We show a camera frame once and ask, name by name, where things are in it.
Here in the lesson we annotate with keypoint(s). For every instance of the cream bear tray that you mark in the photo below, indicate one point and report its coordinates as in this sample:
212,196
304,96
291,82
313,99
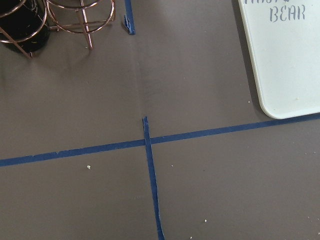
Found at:
283,39

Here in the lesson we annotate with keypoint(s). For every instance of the dark wine bottle upper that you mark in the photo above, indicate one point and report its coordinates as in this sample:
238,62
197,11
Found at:
23,21

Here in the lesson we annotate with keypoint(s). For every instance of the copper wire bottle rack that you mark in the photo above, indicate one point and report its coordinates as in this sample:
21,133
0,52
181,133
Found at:
77,17

